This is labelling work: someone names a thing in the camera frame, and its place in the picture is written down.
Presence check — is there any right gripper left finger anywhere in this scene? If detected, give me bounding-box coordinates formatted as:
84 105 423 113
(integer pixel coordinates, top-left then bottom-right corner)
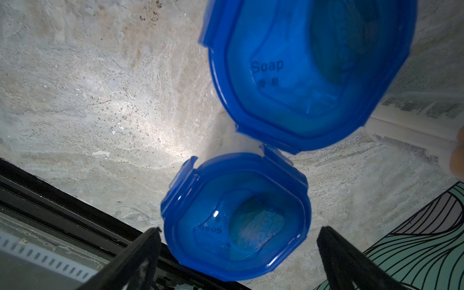
79 228 162 290

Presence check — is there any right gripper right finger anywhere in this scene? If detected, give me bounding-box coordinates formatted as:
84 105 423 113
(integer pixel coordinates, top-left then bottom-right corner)
317 227 406 290

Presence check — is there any toiletry jar blue lid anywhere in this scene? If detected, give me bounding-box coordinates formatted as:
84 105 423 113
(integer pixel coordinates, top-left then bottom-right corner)
161 146 311 282

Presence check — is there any middle jar blue lid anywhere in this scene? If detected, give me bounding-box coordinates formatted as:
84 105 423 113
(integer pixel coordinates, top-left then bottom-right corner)
199 1 418 154

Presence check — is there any white perforated cable duct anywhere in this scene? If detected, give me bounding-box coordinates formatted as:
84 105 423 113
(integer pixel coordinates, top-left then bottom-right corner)
1 231 97 283

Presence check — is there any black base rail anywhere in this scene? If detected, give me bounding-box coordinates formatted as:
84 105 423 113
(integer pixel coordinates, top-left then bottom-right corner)
1 160 243 290

